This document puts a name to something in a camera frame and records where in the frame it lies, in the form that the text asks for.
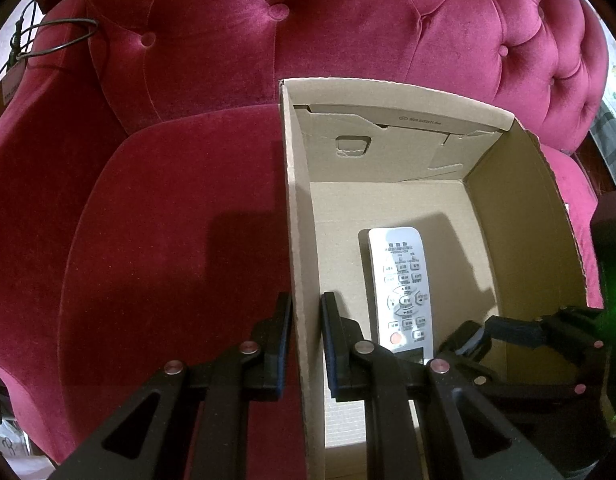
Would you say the white remote control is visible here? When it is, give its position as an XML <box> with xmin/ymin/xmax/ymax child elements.
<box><xmin>358</xmin><ymin>226</ymin><xmax>435</xmax><ymax>366</ymax></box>

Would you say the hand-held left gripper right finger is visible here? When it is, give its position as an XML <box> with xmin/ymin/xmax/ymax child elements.
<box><xmin>320</xmin><ymin>291</ymin><xmax>564</xmax><ymax>480</ymax></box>

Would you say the brown paper tag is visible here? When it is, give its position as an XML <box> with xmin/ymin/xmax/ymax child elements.
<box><xmin>0</xmin><ymin>57</ymin><xmax>31</xmax><ymax>103</ymax></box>

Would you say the dark grey checked clothing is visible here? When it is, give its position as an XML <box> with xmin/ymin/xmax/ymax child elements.
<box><xmin>590</xmin><ymin>100</ymin><xmax>616</xmax><ymax>186</ymax></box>

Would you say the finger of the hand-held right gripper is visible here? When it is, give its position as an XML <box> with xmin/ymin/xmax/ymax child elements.
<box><xmin>484</xmin><ymin>306</ymin><xmax>609</xmax><ymax>382</ymax></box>
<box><xmin>439</xmin><ymin>320</ymin><xmax>590</xmax><ymax>411</ymax></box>

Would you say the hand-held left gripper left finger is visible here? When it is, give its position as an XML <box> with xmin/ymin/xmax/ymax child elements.
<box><xmin>53</xmin><ymin>291</ymin><xmax>294</xmax><ymax>480</ymax></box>

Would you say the cardboard box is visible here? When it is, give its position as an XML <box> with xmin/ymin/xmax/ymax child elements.
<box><xmin>278</xmin><ymin>77</ymin><xmax>605</xmax><ymax>480</ymax></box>

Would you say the black cable loop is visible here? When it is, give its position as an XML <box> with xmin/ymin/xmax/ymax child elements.
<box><xmin>10</xmin><ymin>0</ymin><xmax>100</xmax><ymax>58</ymax></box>

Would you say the red velvet tufted sofa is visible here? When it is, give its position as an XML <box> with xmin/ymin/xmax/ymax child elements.
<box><xmin>0</xmin><ymin>0</ymin><xmax>611</xmax><ymax>471</ymax></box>

